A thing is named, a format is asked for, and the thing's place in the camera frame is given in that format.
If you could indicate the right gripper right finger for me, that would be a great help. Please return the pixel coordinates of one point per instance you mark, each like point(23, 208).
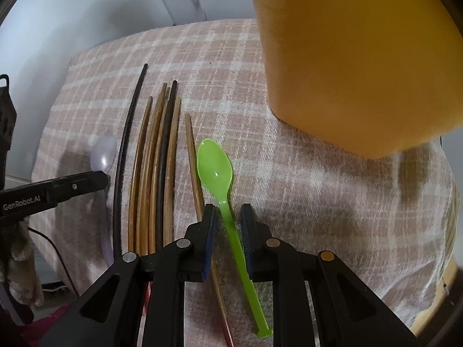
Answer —
point(317, 299)

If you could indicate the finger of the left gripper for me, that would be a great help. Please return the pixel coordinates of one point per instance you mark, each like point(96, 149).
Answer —
point(20, 202)

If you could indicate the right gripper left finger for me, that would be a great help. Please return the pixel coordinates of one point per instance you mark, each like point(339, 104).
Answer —
point(139, 300)

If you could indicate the red-tipped wooden chopstick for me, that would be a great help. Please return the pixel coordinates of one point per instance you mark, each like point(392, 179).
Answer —
point(199, 208)

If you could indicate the long black chopstick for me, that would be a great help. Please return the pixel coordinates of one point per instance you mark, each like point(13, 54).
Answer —
point(120, 168)

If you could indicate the green plastic spoon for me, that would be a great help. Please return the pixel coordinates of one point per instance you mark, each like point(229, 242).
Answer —
point(216, 174)

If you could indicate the left hand white glove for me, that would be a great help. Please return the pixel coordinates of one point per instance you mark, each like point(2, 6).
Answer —
point(18, 266)

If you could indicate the pink plaid cloth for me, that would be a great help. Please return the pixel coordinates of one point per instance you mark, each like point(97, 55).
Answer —
point(390, 220)

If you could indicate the yellow plastic utensil container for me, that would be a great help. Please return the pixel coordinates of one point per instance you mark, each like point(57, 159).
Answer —
point(374, 77)

